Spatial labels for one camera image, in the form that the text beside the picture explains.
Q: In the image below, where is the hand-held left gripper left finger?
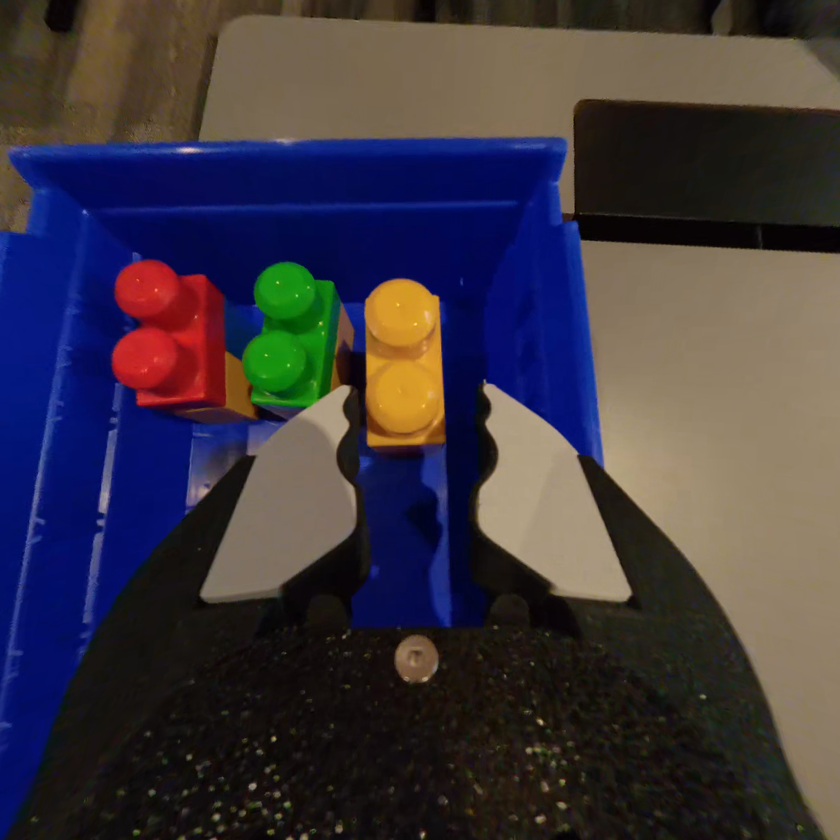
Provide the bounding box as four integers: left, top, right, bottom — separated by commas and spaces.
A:
199, 384, 374, 611

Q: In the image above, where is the black table cable cover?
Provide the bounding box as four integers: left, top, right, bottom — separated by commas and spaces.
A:
573, 98, 840, 253

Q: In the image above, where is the blue plastic storage bin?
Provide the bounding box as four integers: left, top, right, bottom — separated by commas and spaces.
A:
0, 136, 605, 815

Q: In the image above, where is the green two-stud mega block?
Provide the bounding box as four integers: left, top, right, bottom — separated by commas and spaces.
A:
241, 261, 343, 406

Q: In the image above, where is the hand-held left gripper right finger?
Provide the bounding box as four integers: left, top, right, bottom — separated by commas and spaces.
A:
468, 382, 634, 605

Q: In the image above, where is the red two-stud mega block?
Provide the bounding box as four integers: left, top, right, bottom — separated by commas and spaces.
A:
112, 259, 227, 409

